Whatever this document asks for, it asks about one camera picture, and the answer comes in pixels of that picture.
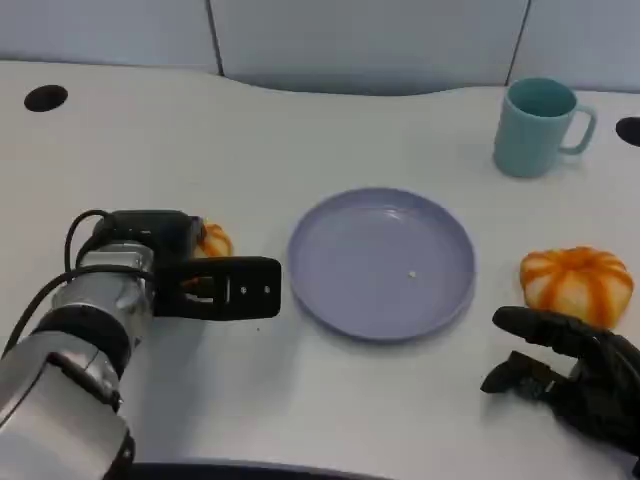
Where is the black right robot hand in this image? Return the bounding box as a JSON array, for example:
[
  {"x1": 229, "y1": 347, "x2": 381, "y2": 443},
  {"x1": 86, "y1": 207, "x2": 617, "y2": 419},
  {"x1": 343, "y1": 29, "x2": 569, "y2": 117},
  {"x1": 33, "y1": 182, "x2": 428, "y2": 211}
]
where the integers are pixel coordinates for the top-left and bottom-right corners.
[{"x1": 479, "y1": 305, "x2": 640, "y2": 480}]

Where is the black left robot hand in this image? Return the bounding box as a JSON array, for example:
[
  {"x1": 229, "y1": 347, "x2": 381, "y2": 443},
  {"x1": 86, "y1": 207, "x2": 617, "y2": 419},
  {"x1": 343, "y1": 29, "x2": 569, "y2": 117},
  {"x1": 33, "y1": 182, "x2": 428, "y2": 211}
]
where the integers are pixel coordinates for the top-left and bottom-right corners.
[{"x1": 92, "y1": 209, "x2": 207, "y2": 267}]

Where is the orange and white bread roll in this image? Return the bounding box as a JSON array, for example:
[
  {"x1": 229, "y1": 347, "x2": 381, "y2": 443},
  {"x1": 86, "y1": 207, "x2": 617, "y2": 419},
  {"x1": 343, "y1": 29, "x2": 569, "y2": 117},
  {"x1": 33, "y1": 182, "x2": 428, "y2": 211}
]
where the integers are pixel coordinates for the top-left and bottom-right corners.
[
  {"x1": 519, "y1": 245, "x2": 635, "y2": 330},
  {"x1": 192, "y1": 217, "x2": 235, "y2": 260}
]

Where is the grey partition panel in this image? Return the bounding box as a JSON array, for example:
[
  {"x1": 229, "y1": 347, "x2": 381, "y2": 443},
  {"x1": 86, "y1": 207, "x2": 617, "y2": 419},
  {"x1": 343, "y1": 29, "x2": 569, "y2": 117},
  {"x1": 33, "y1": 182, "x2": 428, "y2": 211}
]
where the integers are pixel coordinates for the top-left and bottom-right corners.
[
  {"x1": 509, "y1": 0, "x2": 640, "y2": 94},
  {"x1": 0, "y1": 0, "x2": 224, "y2": 78},
  {"x1": 207, "y1": 0, "x2": 531, "y2": 97}
]

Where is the lilac plate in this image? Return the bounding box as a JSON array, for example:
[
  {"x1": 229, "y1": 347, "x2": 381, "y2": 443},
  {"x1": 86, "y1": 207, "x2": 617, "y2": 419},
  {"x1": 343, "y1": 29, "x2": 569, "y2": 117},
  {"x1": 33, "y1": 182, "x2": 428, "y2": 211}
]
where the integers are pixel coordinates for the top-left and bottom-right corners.
[{"x1": 287, "y1": 187, "x2": 477, "y2": 344}]

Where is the pale green mug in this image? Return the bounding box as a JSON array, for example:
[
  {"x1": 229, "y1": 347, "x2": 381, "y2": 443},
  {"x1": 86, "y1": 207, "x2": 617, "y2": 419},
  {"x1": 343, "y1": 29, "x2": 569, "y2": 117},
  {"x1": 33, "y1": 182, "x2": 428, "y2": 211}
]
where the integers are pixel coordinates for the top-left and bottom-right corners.
[{"x1": 492, "y1": 76, "x2": 599, "y2": 178}]

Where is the dark robot torso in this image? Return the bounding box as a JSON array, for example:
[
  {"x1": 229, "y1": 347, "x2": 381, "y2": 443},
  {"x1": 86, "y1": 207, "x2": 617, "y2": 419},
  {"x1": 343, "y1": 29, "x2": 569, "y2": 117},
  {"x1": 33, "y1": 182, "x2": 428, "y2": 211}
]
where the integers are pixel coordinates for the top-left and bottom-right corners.
[{"x1": 132, "y1": 462, "x2": 386, "y2": 480}]

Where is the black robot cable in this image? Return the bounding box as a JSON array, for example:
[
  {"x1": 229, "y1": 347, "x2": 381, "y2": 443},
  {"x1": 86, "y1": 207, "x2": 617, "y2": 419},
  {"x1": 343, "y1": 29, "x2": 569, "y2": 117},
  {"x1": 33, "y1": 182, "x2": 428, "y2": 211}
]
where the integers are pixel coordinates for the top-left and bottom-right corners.
[{"x1": 0, "y1": 208, "x2": 156, "y2": 356}]

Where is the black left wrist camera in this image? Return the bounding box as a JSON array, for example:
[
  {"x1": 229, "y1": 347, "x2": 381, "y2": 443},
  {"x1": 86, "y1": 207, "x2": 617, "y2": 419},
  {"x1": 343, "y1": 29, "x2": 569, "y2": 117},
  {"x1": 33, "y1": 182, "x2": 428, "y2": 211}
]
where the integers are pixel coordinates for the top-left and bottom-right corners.
[{"x1": 151, "y1": 255, "x2": 283, "y2": 322}]

